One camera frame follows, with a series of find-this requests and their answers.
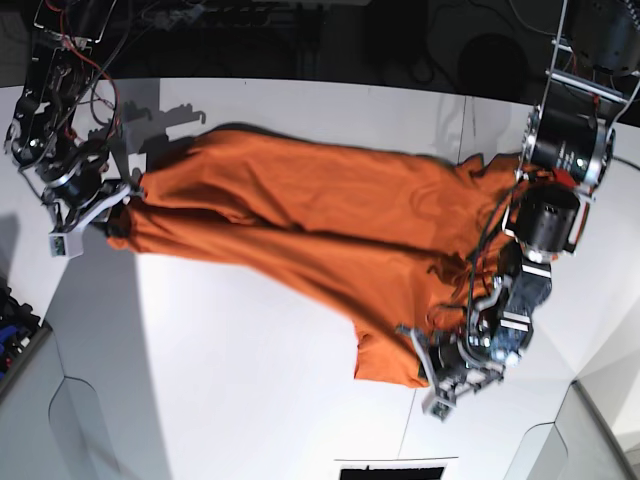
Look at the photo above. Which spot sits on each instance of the grey panel bottom right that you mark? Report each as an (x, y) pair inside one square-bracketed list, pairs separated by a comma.
[(577, 444)]

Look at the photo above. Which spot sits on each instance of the black slot plate bottom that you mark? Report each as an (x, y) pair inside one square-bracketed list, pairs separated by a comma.
[(402, 469)]

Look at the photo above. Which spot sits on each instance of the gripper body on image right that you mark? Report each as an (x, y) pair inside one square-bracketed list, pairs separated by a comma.
[(450, 368)]

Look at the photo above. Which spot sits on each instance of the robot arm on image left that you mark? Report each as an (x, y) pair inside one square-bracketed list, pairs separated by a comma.
[(73, 45)]

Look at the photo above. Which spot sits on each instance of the grey panel bottom left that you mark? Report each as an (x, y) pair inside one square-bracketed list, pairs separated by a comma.
[(52, 425)]

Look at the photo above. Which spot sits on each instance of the orange t-shirt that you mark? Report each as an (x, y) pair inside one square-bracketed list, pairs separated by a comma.
[(385, 238)]

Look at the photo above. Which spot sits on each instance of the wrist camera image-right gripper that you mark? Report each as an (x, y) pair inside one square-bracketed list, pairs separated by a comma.
[(437, 407)]

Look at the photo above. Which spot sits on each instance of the round black stool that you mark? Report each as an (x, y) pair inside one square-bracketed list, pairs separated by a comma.
[(492, 65)]

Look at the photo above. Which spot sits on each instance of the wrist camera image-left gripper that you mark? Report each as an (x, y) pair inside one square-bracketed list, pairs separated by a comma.
[(66, 244)]

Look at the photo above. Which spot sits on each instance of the blue black items bin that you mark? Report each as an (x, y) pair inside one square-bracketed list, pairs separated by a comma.
[(18, 326)]

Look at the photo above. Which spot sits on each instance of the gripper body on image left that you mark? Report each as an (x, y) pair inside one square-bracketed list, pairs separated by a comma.
[(73, 206)]

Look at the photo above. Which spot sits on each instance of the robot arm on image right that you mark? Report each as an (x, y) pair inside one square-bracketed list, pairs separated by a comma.
[(566, 150)]

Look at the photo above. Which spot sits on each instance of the grey panel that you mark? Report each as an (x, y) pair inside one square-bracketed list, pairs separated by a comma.
[(52, 425), (577, 444)]

